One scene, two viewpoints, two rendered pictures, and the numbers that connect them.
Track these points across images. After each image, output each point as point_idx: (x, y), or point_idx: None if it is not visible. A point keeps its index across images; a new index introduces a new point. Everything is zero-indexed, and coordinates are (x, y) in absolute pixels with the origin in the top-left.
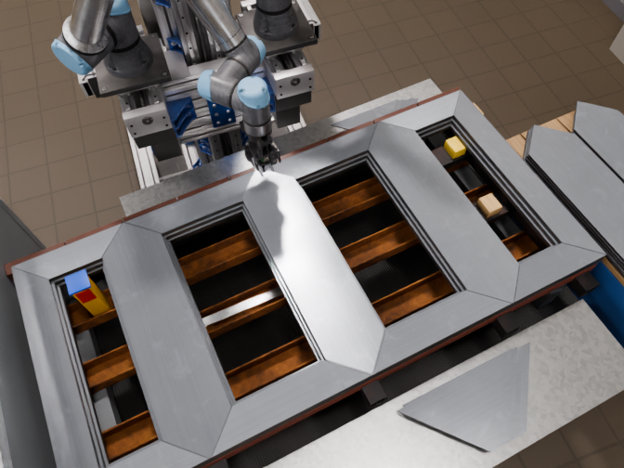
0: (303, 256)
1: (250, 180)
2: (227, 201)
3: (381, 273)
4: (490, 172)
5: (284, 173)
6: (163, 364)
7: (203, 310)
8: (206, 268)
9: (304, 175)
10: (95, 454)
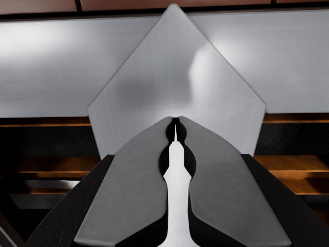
0: (171, 246)
1: (129, 56)
2: (40, 99)
3: (262, 145)
4: None
5: (252, 77)
6: None
7: (31, 172)
8: (33, 124)
9: (296, 112)
10: None
